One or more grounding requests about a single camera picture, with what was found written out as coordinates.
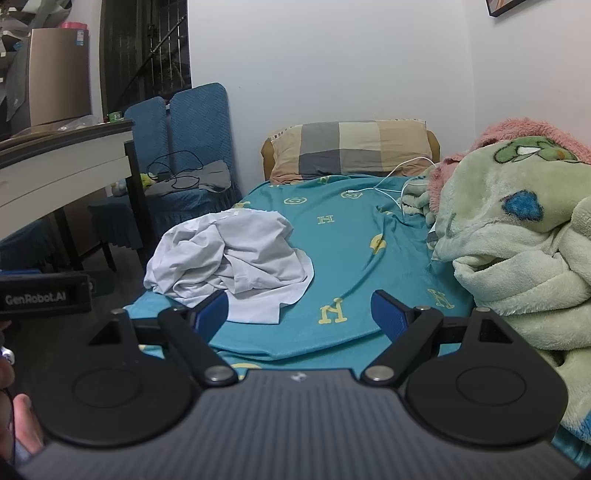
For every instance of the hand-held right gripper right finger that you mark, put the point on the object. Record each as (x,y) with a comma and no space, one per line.
(385,314)

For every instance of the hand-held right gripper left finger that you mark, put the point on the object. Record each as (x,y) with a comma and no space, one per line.
(214,314)

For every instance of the white garment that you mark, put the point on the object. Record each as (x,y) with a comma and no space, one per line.
(240,249)

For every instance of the person's left hand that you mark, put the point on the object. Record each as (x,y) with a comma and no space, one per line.
(25,415)

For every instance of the teal printed bed sheet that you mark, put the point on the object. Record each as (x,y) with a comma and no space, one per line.
(351,240)

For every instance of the grey cloth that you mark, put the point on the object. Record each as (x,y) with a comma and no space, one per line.
(212,177)

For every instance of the green fleece blanket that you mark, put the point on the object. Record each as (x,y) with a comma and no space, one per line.
(508,240)

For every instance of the yellow-green plush toy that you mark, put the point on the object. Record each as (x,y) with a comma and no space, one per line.
(147,180)

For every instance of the checked pillow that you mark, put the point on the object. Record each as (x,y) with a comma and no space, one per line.
(341,147)

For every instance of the blue padded chair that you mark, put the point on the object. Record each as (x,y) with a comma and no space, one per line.
(145,124)
(198,124)

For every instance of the beige appliance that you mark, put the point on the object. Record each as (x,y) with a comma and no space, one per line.
(55,78)

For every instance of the dark window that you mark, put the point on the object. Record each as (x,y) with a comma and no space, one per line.
(138,46)

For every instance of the pink container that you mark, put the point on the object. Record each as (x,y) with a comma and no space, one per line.
(75,26)

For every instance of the framed wall poster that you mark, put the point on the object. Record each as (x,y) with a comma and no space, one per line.
(503,5)

